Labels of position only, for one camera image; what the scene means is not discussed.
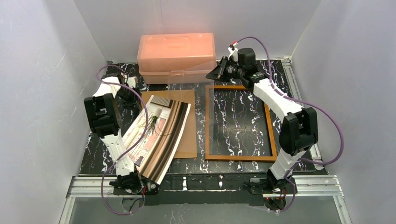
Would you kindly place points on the aluminium front rail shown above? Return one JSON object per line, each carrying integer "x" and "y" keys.
{"x": 96, "y": 186}

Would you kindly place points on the brown cardboard backing board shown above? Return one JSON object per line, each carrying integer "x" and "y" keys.
{"x": 187, "y": 147}

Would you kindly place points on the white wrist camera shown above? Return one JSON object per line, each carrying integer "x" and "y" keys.
{"x": 132, "y": 82}
{"x": 233, "y": 51}

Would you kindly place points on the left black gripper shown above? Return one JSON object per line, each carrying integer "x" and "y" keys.
{"x": 126, "y": 94}

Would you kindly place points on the pink plastic storage box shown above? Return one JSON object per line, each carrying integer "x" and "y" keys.
{"x": 176, "y": 58}

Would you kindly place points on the clear acrylic sheet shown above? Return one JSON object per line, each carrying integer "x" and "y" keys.
{"x": 187, "y": 82}

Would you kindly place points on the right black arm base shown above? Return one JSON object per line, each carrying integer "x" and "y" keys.
{"x": 263, "y": 185}

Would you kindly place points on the brown wooden picture frame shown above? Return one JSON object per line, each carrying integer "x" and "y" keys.
{"x": 212, "y": 157}

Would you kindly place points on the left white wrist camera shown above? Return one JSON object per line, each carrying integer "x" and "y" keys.
{"x": 132, "y": 82}

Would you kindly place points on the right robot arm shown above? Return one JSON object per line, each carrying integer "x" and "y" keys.
{"x": 299, "y": 125}

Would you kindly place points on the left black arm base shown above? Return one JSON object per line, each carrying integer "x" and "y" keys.
{"x": 133, "y": 187}

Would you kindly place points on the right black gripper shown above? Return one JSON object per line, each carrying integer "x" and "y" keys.
{"x": 221, "y": 70}

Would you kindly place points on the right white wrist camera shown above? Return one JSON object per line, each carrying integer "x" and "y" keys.
{"x": 233, "y": 51}

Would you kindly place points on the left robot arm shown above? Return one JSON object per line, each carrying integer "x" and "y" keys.
{"x": 104, "y": 120}

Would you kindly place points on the window and plant photo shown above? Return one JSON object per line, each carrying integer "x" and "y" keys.
{"x": 154, "y": 136}

